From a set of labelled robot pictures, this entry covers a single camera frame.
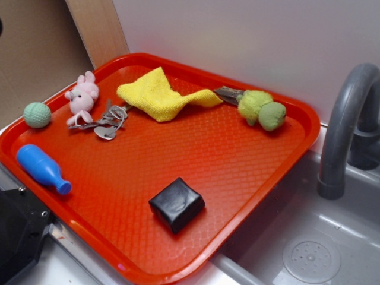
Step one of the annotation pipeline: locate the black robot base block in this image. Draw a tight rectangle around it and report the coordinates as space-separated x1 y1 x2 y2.
1 187 53 284

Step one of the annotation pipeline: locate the black wrapped box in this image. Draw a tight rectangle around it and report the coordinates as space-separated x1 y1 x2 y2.
148 177 205 234

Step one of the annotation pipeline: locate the red plastic tray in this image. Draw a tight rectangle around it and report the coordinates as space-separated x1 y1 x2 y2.
0 52 321 285

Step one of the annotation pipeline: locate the yellow microfibre cloth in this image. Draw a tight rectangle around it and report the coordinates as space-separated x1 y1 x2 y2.
116 67 223 122

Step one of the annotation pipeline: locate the brown wood piece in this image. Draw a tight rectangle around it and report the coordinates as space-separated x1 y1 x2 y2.
214 86 244 106

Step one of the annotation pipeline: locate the green plush turtle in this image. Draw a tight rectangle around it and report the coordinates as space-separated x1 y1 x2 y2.
237 90 287 132

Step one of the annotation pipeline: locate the pink plush bunny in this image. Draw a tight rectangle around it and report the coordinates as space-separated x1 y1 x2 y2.
65 71 99 126

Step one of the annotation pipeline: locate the grey plastic sink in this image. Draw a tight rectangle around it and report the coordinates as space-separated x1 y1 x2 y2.
207 150 380 285

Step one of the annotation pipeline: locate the light wooden board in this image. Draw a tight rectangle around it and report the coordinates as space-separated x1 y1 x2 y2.
66 0 129 68

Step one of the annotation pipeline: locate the green textured ball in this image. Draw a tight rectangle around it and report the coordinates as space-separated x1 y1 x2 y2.
23 102 52 128

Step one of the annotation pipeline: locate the blue plastic bottle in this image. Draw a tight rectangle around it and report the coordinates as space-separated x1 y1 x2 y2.
17 144 72 195

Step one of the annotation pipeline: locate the grey toy faucet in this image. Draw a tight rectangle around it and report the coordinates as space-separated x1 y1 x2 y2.
317 63 379 200

